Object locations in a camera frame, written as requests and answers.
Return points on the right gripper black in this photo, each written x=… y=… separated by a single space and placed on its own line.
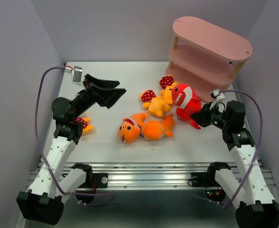
x=201 y=117

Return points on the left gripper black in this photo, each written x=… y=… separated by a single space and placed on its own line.
x=104 y=96

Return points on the red shark plush front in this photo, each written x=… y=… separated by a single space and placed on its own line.
x=187 y=103

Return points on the yellow plush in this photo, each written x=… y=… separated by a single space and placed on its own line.
x=156 y=105
x=167 y=83
x=86 y=126

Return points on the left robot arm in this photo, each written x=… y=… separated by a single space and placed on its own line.
x=45 y=198

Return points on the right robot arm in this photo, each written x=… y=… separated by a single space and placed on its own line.
x=254 y=204

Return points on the pink three-tier shelf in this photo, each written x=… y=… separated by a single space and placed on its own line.
x=206 y=56

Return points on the orange shark plush back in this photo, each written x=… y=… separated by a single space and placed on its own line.
x=155 y=130

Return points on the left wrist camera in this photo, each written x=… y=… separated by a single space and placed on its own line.
x=77 y=74

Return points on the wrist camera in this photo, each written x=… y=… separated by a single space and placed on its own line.
x=77 y=74
x=217 y=95

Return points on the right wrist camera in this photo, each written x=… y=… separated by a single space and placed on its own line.
x=217 y=95

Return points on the orange shark plush facing camera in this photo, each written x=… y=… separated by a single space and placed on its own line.
x=130 y=128

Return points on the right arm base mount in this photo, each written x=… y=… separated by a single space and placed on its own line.
x=212 y=190

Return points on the aluminium rail frame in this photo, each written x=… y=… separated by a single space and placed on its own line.
x=149 y=176

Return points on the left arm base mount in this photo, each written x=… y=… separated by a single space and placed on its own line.
x=99 y=181

